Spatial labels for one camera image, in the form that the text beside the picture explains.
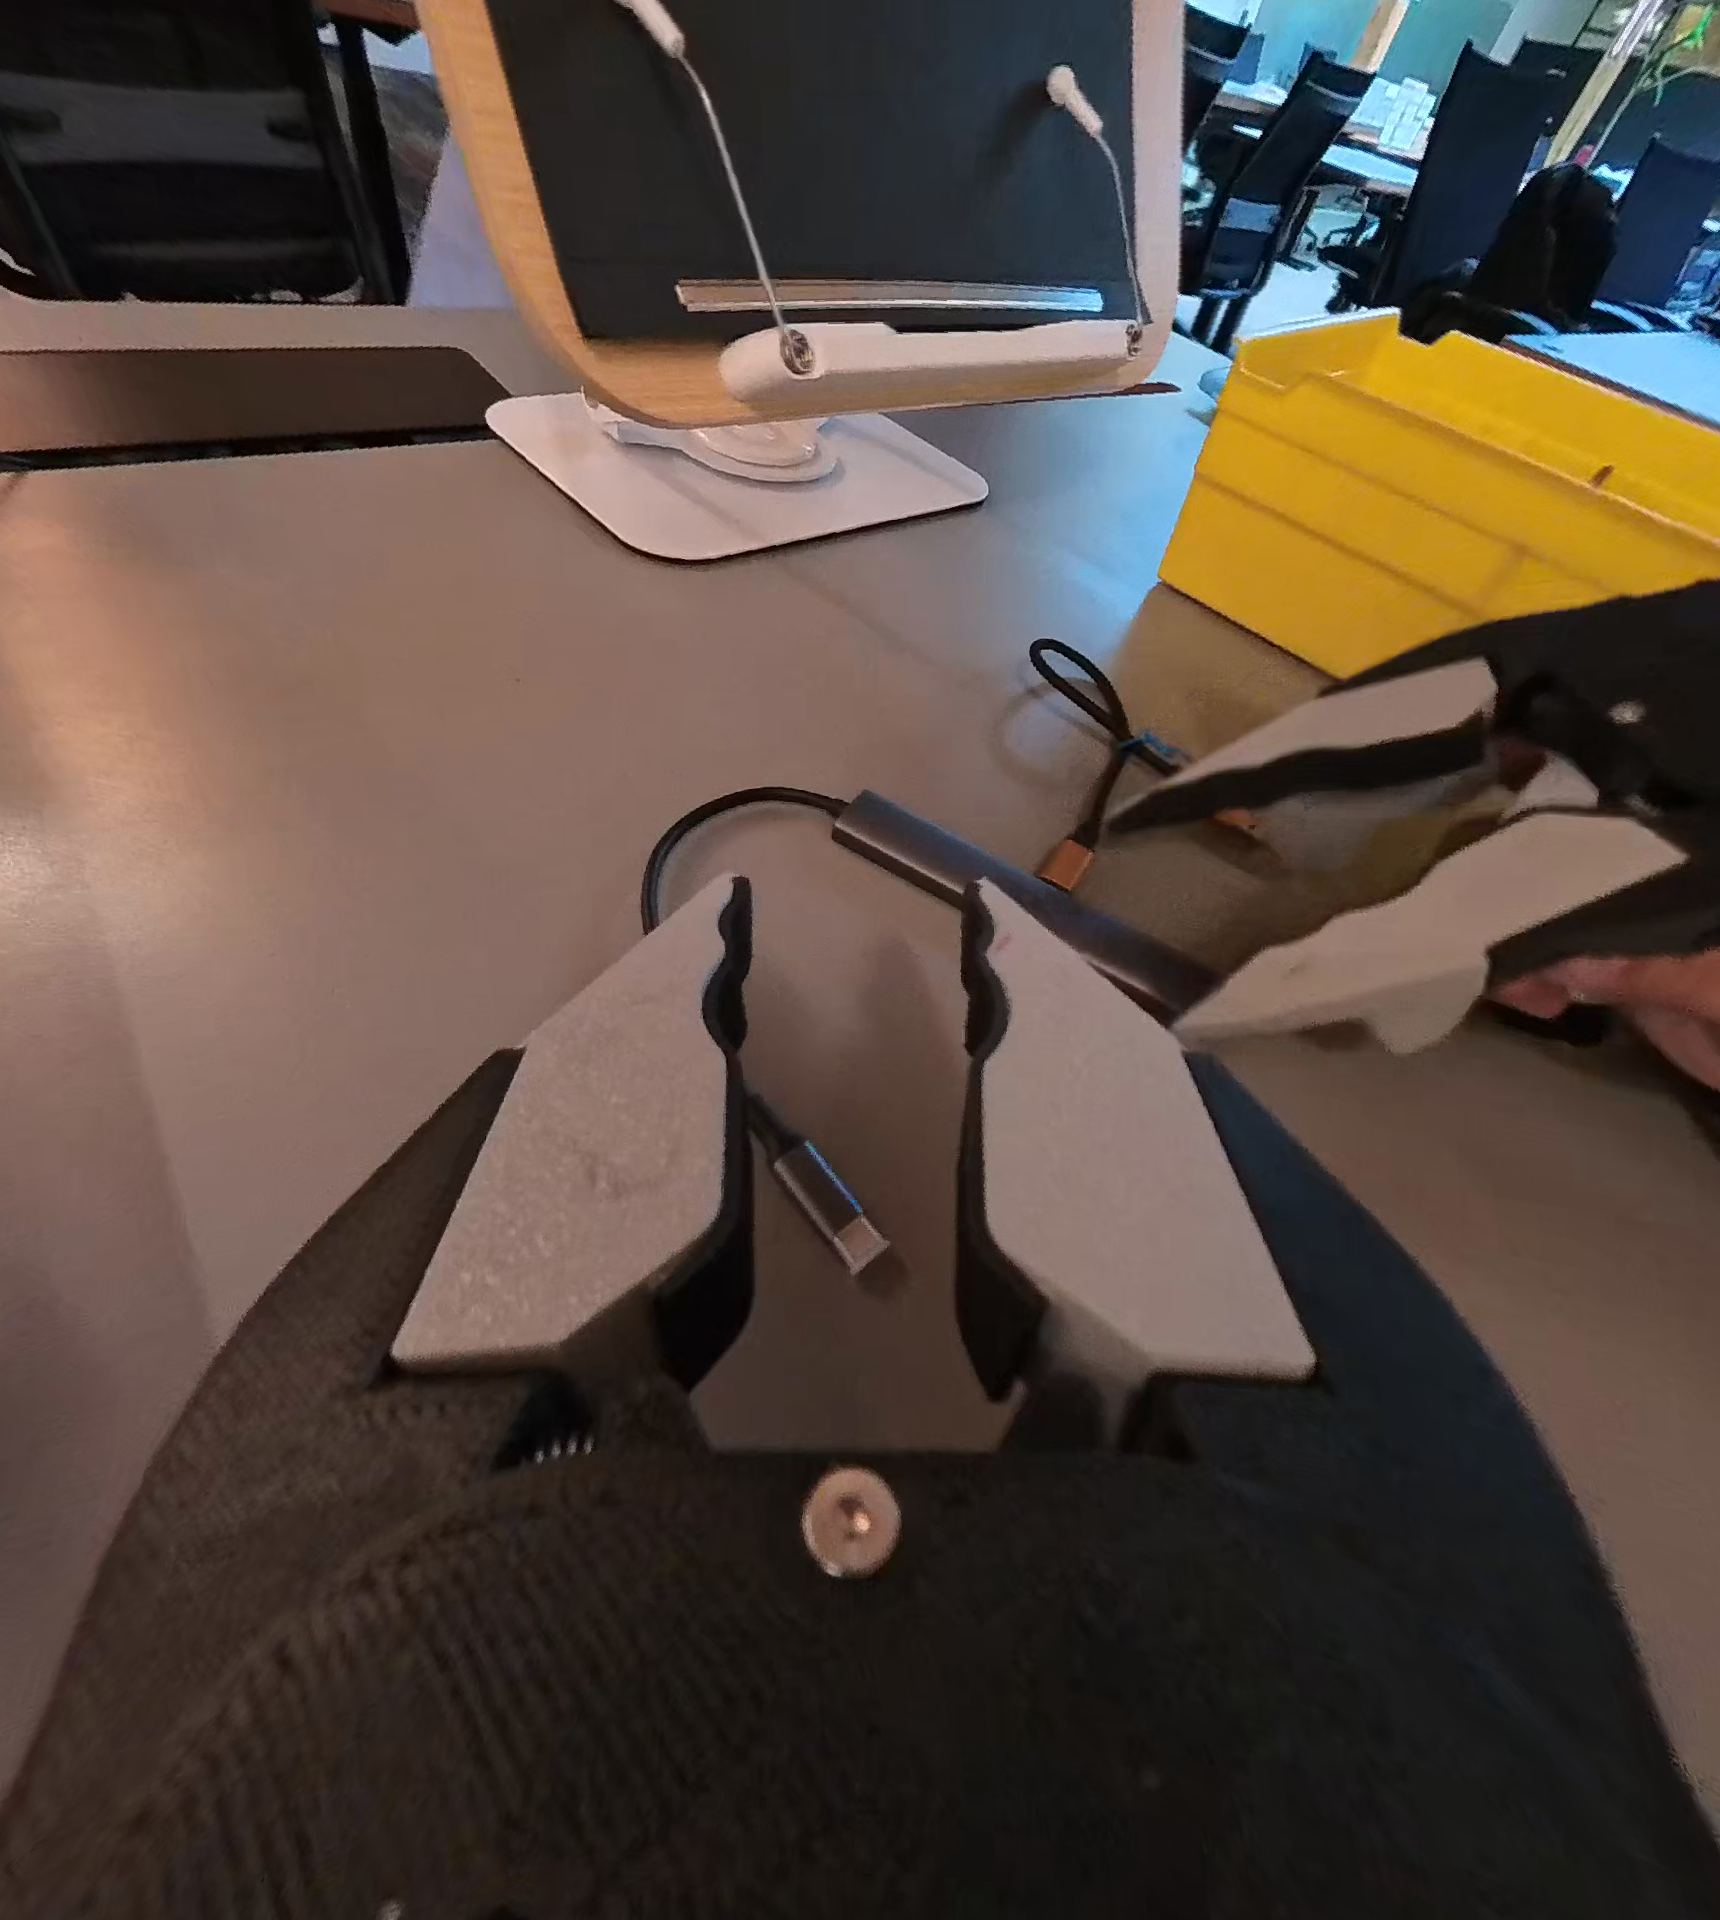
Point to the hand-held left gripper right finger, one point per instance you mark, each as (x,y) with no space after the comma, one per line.
(1121,1185)

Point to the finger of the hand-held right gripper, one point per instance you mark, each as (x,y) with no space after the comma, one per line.
(1398,961)
(1340,734)

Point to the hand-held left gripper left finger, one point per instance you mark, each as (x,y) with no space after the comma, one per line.
(575,1155)

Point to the yellow plastic bin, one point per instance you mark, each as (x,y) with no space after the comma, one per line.
(1398,494)

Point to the black jacket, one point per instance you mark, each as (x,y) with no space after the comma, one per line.
(1548,254)

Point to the black office chair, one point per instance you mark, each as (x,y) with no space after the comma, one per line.
(1476,150)
(157,91)
(1671,208)
(1279,164)

